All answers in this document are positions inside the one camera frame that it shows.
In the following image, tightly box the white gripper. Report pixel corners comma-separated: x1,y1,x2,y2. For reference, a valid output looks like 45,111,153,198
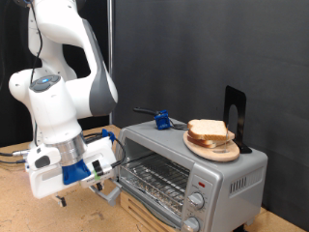
28,136,118,208

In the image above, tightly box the metal spatula with blue block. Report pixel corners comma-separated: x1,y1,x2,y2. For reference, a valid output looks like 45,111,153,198
132,106,189,131

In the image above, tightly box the silver oven knob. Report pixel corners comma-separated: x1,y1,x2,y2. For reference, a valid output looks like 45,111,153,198
187,191,206,211
183,216,201,232

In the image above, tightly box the silver toaster oven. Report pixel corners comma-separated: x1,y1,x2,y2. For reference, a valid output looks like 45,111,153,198
113,117,268,232

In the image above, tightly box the round wooden board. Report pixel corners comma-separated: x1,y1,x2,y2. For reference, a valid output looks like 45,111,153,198
183,130,241,163

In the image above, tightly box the thin metal pin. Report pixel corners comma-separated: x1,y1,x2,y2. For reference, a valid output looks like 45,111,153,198
213,124,232,155

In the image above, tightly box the vertical metal pole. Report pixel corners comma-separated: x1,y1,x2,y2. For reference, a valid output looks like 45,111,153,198
106,0,115,126

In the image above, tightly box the black metal bookend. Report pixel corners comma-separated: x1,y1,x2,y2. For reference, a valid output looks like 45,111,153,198
222,85,253,155

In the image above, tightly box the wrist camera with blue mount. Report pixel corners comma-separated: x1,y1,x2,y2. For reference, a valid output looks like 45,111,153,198
61,159,115,189

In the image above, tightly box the blue cable clip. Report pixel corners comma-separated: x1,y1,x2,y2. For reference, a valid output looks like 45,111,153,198
101,129,117,143

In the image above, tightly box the metal wire oven rack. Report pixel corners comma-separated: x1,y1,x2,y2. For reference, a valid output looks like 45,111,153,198
120,153,191,217

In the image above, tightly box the thin black base cable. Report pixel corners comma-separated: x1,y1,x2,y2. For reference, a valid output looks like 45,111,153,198
0,159,27,165

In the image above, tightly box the black cable with silver connector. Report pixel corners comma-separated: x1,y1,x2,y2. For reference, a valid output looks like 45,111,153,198
0,149,31,159

